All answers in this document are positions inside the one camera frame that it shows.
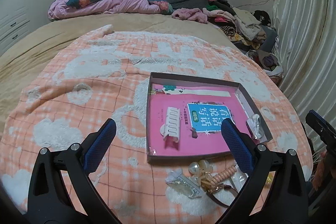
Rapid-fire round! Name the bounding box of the orange plaid cloud blanket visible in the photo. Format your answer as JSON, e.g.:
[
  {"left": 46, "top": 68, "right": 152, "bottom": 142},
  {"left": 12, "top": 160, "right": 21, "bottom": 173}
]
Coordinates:
[{"left": 1, "top": 25, "right": 313, "bottom": 223}]

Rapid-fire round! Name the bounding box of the pink and floral quilt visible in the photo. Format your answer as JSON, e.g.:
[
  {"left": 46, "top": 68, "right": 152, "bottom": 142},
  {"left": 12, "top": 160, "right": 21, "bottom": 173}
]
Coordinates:
[{"left": 47, "top": 0, "right": 173, "bottom": 20}]

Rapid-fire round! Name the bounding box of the white comb hair clip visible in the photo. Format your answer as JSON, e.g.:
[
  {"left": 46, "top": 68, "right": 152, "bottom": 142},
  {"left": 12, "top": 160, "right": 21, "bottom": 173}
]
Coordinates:
[{"left": 160, "top": 107, "right": 181, "bottom": 149}]

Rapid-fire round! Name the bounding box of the clear bag with silver chain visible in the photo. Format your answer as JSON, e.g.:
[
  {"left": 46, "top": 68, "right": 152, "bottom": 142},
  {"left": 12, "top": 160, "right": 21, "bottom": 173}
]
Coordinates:
[{"left": 165, "top": 168, "right": 205, "bottom": 199}]

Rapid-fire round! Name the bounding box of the red leather strap watch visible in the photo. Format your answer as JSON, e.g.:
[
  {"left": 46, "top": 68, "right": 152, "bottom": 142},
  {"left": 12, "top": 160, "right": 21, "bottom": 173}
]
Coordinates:
[{"left": 207, "top": 184, "right": 238, "bottom": 208}]

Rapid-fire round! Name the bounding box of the pink workbook with blue label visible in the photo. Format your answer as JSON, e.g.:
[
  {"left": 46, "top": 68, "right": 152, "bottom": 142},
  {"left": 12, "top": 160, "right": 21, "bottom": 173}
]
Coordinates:
[{"left": 146, "top": 84, "right": 249, "bottom": 158}]

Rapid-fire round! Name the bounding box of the cream striped curtain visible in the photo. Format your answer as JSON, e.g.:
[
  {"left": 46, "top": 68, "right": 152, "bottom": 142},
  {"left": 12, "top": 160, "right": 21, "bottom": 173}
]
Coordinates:
[{"left": 273, "top": 0, "right": 335, "bottom": 126}]

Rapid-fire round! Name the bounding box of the tan bed sheet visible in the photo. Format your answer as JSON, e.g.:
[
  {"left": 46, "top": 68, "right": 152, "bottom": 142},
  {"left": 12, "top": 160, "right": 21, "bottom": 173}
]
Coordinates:
[{"left": 0, "top": 13, "right": 240, "bottom": 109}]

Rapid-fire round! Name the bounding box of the beige spiral hair tie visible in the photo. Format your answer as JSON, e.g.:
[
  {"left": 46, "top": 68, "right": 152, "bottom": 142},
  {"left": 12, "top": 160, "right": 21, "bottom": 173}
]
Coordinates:
[{"left": 200, "top": 164, "right": 238, "bottom": 191}]

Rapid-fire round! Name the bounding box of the pearl claw hair clip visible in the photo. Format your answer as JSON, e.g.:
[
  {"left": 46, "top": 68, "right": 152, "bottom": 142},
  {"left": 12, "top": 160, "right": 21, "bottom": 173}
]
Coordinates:
[{"left": 188, "top": 160, "right": 213, "bottom": 186}]

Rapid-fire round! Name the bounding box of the pile of clothes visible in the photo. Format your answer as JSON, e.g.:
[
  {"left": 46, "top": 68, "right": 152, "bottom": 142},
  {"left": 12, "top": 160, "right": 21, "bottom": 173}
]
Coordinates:
[{"left": 167, "top": 0, "right": 284, "bottom": 84}]

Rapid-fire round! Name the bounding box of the white earring card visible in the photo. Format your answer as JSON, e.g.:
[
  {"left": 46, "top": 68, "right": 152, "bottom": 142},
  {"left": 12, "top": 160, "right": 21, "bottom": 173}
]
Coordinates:
[{"left": 246, "top": 114, "right": 265, "bottom": 140}]

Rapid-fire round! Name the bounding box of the dark shallow cardboard box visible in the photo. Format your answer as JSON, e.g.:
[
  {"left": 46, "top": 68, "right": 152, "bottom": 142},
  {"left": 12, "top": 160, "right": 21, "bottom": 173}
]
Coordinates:
[{"left": 146, "top": 72, "right": 273, "bottom": 164}]

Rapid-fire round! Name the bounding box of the clear plastic jewelry bag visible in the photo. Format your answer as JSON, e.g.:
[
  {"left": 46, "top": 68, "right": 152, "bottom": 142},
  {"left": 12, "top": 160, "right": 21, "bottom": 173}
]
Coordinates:
[{"left": 231, "top": 172, "right": 248, "bottom": 192}]

